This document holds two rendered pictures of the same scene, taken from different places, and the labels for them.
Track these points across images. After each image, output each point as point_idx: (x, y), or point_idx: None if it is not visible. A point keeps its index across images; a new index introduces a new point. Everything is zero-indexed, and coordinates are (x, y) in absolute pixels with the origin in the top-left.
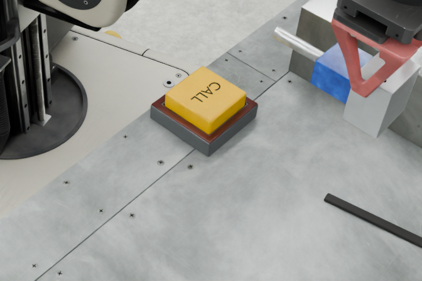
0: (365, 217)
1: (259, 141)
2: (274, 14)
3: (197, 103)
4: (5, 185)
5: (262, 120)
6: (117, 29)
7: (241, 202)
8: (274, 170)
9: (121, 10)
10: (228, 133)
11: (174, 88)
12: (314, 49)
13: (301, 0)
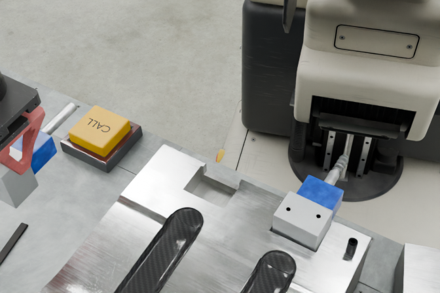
0: (2, 250)
1: (82, 178)
2: None
3: (86, 122)
4: (266, 172)
5: (105, 178)
6: None
7: None
8: (52, 190)
9: (300, 116)
10: (76, 153)
11: (99, 108)
12: (46, 125)
13: (274, 191)
